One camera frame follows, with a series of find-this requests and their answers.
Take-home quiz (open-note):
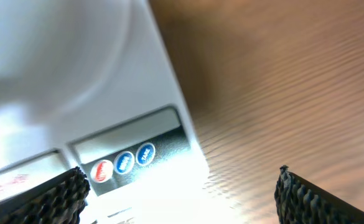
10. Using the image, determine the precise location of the white digital kitchen scale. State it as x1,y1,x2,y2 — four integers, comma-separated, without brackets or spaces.
0,1,240,223

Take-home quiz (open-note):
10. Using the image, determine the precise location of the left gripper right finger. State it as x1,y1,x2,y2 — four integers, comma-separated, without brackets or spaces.
274,165,364,224

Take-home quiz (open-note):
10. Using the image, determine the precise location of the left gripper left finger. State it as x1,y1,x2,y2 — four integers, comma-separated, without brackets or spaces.
0,167,90,224

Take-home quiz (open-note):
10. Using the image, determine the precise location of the grey round bowl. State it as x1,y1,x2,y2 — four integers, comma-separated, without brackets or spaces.
0,0,132,119

